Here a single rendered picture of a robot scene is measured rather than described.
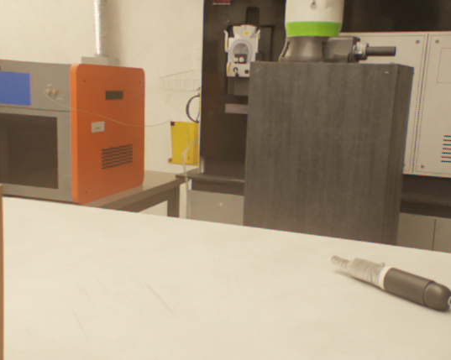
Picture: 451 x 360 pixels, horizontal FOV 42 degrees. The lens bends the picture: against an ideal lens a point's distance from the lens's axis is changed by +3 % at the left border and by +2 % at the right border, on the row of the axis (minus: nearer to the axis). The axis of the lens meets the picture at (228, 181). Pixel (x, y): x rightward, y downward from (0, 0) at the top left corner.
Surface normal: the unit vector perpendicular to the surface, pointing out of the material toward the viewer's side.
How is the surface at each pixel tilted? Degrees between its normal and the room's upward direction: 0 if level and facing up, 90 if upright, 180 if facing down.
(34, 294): 0
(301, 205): 90
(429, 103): 90
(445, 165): 90
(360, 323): 0
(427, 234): 90
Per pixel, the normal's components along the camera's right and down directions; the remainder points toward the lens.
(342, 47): -0.40, -0.01
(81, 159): 0.94, 0.10
